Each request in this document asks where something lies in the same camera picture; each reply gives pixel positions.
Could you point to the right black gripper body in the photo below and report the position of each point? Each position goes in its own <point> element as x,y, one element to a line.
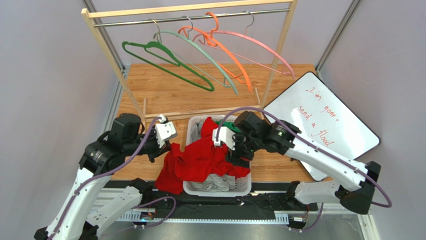
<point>238,157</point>

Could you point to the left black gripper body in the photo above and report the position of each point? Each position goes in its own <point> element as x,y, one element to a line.
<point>151,147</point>

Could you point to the red t shirt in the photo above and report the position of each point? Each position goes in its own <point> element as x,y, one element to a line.
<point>178,167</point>

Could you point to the pink hanger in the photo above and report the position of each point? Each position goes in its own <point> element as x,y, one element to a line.
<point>263,43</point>

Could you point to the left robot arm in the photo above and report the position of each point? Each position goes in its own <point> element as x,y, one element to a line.
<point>113,150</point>

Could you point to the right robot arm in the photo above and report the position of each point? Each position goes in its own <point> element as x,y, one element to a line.
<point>353,183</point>

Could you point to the mint green hanger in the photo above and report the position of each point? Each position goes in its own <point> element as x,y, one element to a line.
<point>179,61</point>

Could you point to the green garment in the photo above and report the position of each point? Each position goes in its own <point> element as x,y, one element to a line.
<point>231,126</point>

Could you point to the white plastic laundry basket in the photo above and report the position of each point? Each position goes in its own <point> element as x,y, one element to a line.
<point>242,185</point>

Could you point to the grey garment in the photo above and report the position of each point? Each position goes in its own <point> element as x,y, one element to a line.
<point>213,172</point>

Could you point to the white whiteboard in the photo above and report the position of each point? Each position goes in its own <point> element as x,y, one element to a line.
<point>318,112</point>

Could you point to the wooden clothes rack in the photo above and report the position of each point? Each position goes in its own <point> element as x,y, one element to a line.
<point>112,56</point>

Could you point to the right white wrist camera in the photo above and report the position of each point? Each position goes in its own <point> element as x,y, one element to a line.
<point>223,135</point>

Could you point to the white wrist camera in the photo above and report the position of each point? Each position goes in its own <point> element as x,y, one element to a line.
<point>223,135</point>
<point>165,130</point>

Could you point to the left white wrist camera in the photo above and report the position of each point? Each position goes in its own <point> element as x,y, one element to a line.
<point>165,130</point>

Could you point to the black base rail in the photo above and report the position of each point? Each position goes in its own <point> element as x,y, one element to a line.
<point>266,202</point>

